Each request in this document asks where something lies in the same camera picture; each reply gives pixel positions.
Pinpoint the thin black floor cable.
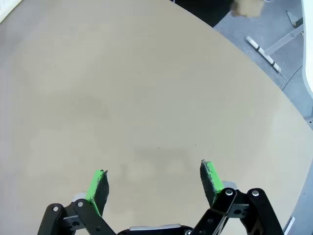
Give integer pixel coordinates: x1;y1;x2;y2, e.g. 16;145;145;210
283;65;304;91

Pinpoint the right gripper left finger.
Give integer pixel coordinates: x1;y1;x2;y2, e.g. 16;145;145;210
38;169;117;235

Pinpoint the person's left hand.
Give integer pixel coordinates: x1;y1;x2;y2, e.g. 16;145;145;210
231;0;264;18

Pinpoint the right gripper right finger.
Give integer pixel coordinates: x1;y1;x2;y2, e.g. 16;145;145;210
193;159;286;235

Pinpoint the side table metal leg frame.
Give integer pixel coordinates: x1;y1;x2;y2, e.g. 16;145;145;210
245;11;305;73

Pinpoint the white side table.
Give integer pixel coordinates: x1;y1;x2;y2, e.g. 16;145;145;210
302;0;313;94

